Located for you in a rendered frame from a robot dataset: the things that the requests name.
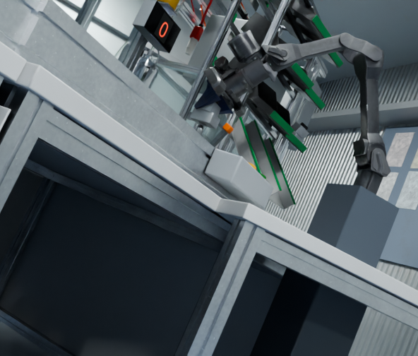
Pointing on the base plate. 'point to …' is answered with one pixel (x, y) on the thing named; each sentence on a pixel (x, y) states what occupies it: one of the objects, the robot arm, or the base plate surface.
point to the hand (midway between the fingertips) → (209, 104)
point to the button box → (239, 178)
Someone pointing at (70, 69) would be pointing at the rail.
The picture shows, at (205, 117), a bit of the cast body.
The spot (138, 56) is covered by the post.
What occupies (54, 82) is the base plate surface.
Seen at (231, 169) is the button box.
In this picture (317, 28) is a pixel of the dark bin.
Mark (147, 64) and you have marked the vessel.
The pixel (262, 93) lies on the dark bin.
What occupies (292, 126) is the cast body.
